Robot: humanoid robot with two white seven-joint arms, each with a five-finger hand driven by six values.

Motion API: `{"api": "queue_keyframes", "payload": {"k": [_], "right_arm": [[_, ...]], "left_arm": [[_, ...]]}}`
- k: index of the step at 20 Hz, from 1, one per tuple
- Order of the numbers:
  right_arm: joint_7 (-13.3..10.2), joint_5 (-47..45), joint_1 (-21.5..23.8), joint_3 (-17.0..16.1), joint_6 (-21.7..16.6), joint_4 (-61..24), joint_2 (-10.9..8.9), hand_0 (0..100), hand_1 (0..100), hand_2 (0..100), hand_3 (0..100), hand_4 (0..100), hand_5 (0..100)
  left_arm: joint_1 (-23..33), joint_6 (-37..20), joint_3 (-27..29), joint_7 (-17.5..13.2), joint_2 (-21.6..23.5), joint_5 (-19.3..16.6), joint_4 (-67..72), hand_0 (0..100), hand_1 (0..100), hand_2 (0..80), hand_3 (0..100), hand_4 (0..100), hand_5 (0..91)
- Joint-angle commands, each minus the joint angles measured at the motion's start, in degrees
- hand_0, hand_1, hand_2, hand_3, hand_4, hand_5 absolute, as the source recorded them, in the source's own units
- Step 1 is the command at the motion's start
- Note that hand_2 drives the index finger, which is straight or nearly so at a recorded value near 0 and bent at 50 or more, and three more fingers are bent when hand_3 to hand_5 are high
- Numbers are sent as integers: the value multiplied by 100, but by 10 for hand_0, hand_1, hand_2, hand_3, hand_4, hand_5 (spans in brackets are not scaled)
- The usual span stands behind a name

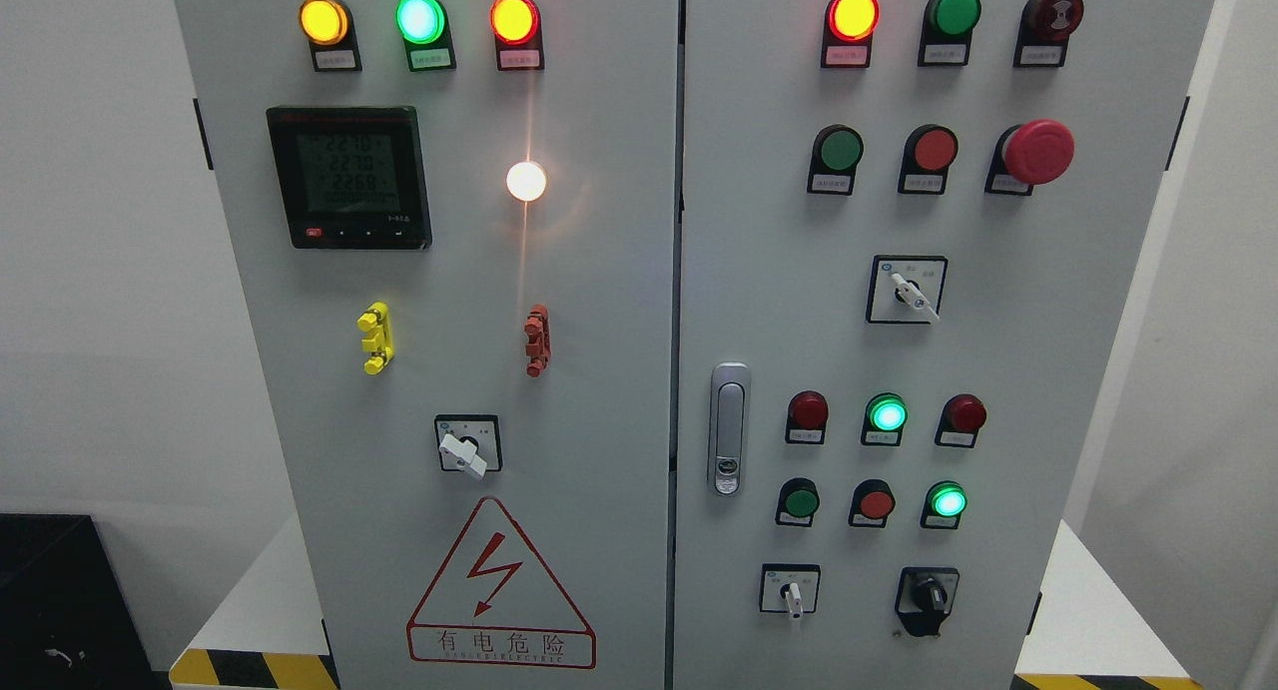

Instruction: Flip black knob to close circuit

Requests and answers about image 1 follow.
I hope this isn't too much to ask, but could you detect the black rotary knob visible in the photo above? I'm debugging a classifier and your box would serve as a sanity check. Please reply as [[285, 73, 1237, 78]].
[[895, 566, 961, 638]]

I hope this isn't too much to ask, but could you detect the grey electrical cabinet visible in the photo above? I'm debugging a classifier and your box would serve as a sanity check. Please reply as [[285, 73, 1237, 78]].
[[175, 0, 1214, 689]]

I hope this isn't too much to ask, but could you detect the dark red indicator left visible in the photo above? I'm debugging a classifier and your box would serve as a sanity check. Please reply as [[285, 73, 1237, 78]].
[[785, 390, 829, 445]]

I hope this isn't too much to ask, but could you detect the dark red indicator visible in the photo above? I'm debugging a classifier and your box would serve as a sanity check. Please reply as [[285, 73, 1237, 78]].
[[933, 394, 987, 449], [785, 390, 829, 445]]

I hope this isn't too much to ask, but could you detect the white lit lamp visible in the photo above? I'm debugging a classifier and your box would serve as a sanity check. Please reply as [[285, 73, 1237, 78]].
[[505, 161, 548, 203]]

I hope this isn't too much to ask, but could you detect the green lit indicator middle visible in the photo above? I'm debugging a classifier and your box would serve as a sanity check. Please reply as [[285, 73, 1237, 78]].
[[860, 391, 909, 447]]

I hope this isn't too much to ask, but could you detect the green push button upper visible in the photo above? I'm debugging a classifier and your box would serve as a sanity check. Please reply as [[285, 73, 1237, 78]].
[[806, 123, 864, 196]]

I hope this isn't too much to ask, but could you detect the red push button lower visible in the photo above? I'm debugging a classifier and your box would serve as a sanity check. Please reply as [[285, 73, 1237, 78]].
[[849, 479, 896, 529]]

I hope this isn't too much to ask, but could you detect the red push button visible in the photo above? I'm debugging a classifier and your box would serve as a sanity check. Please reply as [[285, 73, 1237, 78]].
[[898, 123, 959, 196], [849, 479, 896, 529]]

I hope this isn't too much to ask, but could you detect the red electric danger sign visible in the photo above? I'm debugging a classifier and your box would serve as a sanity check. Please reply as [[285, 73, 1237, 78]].
[[406, 497, 596, 670]]

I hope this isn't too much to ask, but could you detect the black digital power meter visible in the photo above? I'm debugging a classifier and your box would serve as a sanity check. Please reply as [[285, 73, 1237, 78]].
[[266, 106, 432, 250]]

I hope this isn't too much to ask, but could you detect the red-rimmed lit indicator left door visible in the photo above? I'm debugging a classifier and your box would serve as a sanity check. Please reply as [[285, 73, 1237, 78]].
[[489, 0, 546, 72]]

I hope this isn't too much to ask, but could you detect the red-rimmed lit indicator door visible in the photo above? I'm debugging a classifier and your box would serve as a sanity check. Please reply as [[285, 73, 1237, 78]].
[[489, 0, 546, 72], [820, 0, 881, 68]]

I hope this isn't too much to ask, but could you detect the dark red indicator right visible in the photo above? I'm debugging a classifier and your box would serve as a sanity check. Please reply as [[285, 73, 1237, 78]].
[[933, 394, 987, 449]]

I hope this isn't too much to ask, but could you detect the red push button upper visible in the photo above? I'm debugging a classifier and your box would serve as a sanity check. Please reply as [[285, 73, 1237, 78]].
[[898, 123, 959, 196]]

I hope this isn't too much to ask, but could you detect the green lit push button lower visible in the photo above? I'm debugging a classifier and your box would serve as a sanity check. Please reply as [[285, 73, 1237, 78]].
[[921, 480, 967, 530]]

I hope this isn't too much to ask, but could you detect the green lit indicator light top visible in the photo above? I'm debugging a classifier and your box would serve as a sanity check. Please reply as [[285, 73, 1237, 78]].
[[395, 0, 456, 72]]

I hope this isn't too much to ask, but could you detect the red-rimmed lit indicator right door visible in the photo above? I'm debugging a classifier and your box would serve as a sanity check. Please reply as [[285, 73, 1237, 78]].
[[820, 0, 881, 68]]

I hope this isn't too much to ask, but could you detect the red emergency stop button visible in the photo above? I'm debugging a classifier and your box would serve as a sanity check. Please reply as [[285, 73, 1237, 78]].
[[984, 120, 1074, 196]]

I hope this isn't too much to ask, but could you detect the yellow indicator light top left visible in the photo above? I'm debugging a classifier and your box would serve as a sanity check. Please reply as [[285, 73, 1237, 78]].
[[300, 0, 363, 73]]

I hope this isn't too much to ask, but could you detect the green unlit indicator top right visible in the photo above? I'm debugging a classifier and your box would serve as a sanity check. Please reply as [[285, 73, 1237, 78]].
[[918, 0, 982, 66]]

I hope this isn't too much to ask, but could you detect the white platform with hazard stripes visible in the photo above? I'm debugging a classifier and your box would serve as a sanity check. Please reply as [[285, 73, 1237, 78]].
[[160, 520, 1195, 689]]

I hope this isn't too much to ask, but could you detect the dark red buzzer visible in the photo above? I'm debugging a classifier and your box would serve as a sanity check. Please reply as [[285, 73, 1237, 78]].
[[1013, 0, 1082, 68]]

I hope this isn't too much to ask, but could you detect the black box lower left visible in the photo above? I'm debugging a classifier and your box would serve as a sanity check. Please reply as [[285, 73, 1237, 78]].
[[1, 512, 157, 689]]

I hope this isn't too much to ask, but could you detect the red terminal handle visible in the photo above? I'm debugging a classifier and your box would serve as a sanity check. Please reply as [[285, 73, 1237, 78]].
[[523, 304, 552, 377]]

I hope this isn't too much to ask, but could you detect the silver door lock handle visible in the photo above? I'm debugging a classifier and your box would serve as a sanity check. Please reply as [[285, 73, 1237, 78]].
[[708, 362, 751, 497]]

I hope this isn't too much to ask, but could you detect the white selector switch left door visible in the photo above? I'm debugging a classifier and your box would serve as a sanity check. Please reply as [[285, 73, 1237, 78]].
[[435, 415, 504, 480]]

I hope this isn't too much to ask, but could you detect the yellow terminal handle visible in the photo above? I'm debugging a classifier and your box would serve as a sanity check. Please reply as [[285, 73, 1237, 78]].
[[357, 302, 395, 374]]

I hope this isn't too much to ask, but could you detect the white selector switch upper right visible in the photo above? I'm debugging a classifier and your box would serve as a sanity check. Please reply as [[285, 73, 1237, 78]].
[[866, 256, 950, 325]]

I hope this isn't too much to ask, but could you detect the white selector switch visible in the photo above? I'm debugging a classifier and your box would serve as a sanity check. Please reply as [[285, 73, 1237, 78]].
[[866, 256, 950, 325], [759, 564, 820, 620]]

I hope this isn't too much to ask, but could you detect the white selector switch lower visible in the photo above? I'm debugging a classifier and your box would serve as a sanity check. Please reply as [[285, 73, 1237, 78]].
[[759, 564, 820, 620]]

